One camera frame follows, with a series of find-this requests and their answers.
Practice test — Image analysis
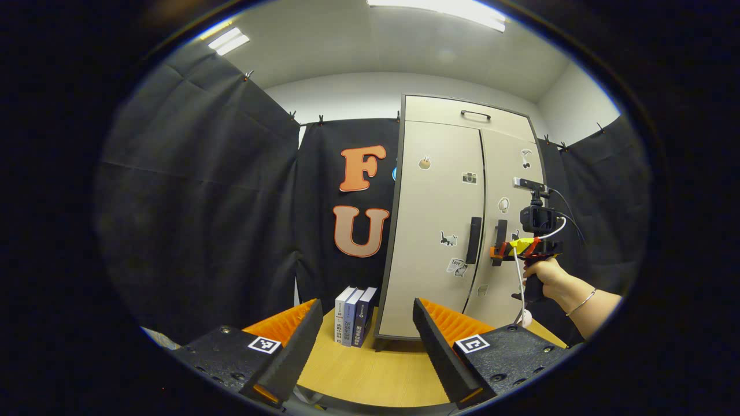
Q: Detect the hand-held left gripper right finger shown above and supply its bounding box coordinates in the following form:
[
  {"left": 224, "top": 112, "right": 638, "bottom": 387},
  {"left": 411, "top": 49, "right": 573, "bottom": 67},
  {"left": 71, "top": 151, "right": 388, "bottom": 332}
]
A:
[{"left": 412, "top": 298, "right": 570, "bottom": 410}]

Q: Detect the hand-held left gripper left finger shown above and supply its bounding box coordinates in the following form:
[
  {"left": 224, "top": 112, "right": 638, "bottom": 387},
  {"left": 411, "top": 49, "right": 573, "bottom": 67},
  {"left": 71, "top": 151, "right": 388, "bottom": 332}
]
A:
[{"left": 168, "top": 298, "right": 324, "bottom": 410}]

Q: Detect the beige door with headphones sticker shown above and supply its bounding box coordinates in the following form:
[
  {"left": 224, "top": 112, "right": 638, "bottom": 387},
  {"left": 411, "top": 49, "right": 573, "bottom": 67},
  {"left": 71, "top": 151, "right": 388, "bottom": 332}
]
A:
[{"left": 464, "top": 128, "right": 546, "bottom": 330}]

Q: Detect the beige door with camera sticker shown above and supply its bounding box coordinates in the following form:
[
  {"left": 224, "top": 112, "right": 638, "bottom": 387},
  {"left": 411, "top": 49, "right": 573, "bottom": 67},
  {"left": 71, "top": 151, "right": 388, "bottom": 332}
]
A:
[{"left": 379, "top": 120, "right": 485, "bottom": 339}]

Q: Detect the beige double-door shoe cabinet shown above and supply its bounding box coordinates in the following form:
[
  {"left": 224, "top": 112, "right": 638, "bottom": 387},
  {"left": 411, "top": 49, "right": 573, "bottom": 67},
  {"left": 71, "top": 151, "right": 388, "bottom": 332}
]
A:
[{"left": 374, "top": 94, "right": 547, "bottom": 353}]

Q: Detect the white book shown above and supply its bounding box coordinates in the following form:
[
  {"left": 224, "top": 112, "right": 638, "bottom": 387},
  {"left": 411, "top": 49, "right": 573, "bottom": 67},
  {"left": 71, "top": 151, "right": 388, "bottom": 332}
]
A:
[{"left": 334, "top": 286, "right": 357, "bottom": 344}]

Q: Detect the blue-grey book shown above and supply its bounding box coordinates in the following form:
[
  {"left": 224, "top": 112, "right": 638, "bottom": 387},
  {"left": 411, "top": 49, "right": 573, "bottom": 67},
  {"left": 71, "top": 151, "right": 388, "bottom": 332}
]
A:
[{"left": 342, "top": 288, "right": 366, "bottom": 347}]

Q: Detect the dark navy book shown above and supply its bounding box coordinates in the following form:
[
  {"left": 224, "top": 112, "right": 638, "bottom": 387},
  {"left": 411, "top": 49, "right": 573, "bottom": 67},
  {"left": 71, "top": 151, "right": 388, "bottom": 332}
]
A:
[{"left": 353, "top": 287, "right": 378, "bottom": 348}]

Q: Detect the black backdrop cloth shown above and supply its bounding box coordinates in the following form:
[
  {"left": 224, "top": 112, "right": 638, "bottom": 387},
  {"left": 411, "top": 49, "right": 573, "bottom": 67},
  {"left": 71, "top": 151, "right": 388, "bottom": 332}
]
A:
[{"left": 95, "top": 38, "right": 651, "bottom": 347}]

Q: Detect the large ceiling light panel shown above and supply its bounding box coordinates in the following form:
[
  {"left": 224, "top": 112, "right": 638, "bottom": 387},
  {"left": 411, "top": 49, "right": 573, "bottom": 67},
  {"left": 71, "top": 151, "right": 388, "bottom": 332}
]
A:
[{"left": 367, "top": 0, "right": 506, "bottom": 32}]

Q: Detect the narrow ceiling light strip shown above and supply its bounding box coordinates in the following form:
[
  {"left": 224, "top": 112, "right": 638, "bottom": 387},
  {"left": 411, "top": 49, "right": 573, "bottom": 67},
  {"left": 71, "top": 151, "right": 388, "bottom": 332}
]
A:
[{"left": 207, "top": 27, "right": 251, "bottom": 57}]

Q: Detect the white cable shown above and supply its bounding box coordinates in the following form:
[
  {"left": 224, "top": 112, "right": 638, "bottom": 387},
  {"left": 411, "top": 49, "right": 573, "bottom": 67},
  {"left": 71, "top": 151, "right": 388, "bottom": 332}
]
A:
[{"left": 512, "top": 217, "right": 567, "bottom": 315}]

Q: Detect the thin silver bracelet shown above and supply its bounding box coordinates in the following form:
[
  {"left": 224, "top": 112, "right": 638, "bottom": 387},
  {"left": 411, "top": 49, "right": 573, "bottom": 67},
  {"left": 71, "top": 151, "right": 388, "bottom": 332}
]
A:
[{"left": 565, "top": 288, "right": 597, "bottom": 317}]

